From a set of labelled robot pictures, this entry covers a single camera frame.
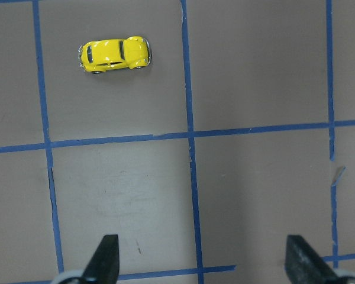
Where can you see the yellow beetle toy car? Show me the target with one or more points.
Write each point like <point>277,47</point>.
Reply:
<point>114,54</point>

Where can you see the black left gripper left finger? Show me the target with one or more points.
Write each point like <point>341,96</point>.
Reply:
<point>103,267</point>

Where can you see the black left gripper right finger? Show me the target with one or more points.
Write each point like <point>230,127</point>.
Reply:
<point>304,265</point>

